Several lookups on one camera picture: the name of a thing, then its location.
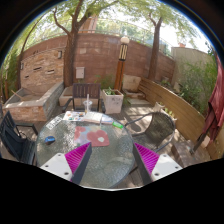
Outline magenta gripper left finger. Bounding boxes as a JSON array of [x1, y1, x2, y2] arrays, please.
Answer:
[[41, 142, 92, 185]]

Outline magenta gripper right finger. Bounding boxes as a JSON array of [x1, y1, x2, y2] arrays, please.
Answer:
[[133, 143, 182, 185]]

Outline blue computer mouse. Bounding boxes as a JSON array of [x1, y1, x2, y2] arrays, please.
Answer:
[[45, 136, 55, 144]]

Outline red floral mouse pad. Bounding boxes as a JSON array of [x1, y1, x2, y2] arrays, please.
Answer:
[[74, 126, 110, 147]]

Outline wicker chair on right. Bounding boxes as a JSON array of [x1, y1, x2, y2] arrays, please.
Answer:
[[125, 112, 176, 152]]

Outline round glass patio table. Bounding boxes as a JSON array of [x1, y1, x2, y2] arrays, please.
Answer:
[[36, 113, 135, 188]]

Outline white patterned card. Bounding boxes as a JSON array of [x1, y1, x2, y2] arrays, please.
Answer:
[[46, 116, 62, 130]]

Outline colourful paint palette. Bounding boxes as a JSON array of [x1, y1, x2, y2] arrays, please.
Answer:
[[63, 111, 85, 121]]

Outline open white book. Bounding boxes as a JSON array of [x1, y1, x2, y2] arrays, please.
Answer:
[[83, 112, 113, 124]]

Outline green small object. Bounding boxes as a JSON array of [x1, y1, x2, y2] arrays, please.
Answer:
[[112, 122, 123, 129]]

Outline black chair on left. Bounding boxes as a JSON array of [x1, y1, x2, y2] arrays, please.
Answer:
[[0, 112, 38, 165]]

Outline wooden curved bench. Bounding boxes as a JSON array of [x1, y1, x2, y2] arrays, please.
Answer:
[[138, 78, 224, 159]]

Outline clear plastic cup with straw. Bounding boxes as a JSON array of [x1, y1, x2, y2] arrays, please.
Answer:
[[83, 95, 92, 113]]

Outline dark wooden chair behind table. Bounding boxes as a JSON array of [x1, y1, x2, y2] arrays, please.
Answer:
[[62, 83, 106, 113]]

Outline closed red patio umbrella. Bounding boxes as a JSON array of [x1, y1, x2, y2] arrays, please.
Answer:
[[190, 57, 224, 154]]

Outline white square planter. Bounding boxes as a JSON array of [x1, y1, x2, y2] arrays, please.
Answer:
[[102, 89, 124, 114]]

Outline left tree trunk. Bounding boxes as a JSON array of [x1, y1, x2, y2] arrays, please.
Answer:
[[53, 0, 98, 87]]

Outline tree trunk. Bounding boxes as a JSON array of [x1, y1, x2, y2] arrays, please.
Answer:
[[148, 12, 163, 81], [53, 0, 98, 87]]

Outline right tree trunk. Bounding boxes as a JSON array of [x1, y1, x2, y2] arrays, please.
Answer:
[[148, 12, 163, 81]]

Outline white box on wall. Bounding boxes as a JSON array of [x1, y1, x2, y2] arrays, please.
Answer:
[[76, 67, 85, 79]]

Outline garden lamp post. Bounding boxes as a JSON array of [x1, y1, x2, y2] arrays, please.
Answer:
[[114, 37, 129, 90]]

